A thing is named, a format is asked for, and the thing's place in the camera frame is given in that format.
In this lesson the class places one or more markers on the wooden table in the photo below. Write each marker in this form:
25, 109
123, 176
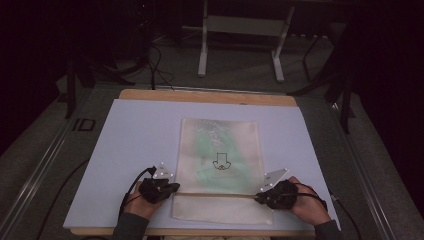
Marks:
206, 96

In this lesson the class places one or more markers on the black metal stand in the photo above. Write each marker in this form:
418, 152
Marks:
345, 96

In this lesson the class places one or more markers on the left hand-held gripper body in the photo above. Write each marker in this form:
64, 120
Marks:
155, 191

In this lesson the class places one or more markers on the person's left hand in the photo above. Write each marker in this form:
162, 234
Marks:
141, 208

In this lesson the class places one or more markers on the aluminium rail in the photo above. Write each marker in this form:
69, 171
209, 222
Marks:
36, 176
366, 180

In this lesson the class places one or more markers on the clear plastic zip bag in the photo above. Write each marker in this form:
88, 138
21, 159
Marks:
200, 210

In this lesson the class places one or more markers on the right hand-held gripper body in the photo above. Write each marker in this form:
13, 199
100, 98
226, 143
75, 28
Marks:
280, 196

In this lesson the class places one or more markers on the white metal stand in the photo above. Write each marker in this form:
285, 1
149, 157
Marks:
243, 25

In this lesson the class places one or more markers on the green cloth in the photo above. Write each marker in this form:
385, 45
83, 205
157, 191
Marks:
213, 150

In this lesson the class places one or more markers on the person's right hand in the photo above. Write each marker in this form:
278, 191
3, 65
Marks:
310, 208

